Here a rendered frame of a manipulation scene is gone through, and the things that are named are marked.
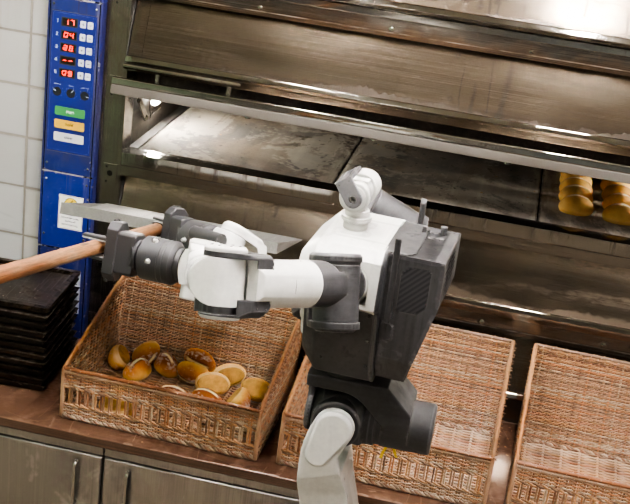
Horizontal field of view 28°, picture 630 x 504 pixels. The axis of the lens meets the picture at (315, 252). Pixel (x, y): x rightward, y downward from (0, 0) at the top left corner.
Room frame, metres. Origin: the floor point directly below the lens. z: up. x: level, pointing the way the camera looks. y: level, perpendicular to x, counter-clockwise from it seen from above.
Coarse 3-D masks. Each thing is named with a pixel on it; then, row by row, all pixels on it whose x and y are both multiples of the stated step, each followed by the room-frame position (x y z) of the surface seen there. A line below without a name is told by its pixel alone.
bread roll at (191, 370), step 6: (180, 366) 3.19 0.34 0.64; (186, 366) 3.18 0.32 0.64; (192, 366) 3.18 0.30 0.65; (198, 366) 3.18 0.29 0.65; (180, 372) 3.18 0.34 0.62; (186, 372) 3.17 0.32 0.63; (192, 372) 3.17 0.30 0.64; (198, 372) 3.17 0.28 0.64; (204, 372) 3.17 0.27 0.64; (186, 378) 3.17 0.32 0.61; (192, 378) 3.16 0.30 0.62; (192, 384) 3.17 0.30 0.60
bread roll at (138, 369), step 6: (132, 360) 3.18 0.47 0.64; (138, 360) 3.18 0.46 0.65; (144, 360) 3.19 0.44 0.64; (126, 366) 3.16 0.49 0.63; (132, 366) 3.15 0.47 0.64; (138, 366) 3.16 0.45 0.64; (144, 366) 3.17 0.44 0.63; (150, 366) 3.20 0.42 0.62; (126, 372) 3.14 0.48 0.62; (132, 372) 3.14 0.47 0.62; (138, 372) 3.15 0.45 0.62; (144, 372) 3.16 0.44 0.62; (150, 372) 3.19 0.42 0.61; (126, 378) 3.14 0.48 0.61; (132, 378) 3.14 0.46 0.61; (138, 378) 3.15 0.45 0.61; (144, 378) 3.16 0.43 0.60
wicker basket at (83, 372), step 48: (144, 288) 3.35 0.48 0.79; (96, 336) 3.13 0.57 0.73; (144, 336) 3.31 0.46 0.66; (192, 336) 3.29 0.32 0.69; (240, 336) 3.28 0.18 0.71; (288, 336) 3.26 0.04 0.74; (96, 384) 2.90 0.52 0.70; (144, 384) 2.88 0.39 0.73; (240, 384) 3.23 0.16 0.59; (288, 384) 3.16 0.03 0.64; (144, 432) 2.88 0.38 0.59; (192, 432) 2.86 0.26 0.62; (240, 432) 2.95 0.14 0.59
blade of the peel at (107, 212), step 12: (72, 204) 2.87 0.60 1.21; (84, 204) 3.03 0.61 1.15; (96, 204) 3.12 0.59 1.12; (108, 204) 3.19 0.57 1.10; (84, 216) 2.86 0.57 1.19; (96, 216) 2.86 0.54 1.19; (108, 216) 2.85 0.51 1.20; (120, 216) 2.85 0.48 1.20; (132, 216) 2.85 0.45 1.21; (144, 216) 3.06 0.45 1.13; (264, 240) 2.80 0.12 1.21; (276, 240) 3.02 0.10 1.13; (288, 240) 3.06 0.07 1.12; (300, 240) 3.10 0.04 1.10; (276, 252) 2.79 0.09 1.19
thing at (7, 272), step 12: (144, 228) 2.63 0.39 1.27; (156, 228) 2.70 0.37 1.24; (96, 240) 2.33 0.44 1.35; (48, 252) 2.09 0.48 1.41; (60, 252) 2.12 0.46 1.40; (72, 252) 2.17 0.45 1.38; (84, 252) 2.23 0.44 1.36; (96, 252) 2.30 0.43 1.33; (12, 264) 1.92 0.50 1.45; (24, 264) 1.95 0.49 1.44; (36, 264) 2.00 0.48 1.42; (48, 264) 2.05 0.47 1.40; (60, 264) 2.11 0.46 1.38; (0, 276) 1.85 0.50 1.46; (12, 276) 1.89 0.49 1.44; (24, 276) 1.96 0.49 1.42
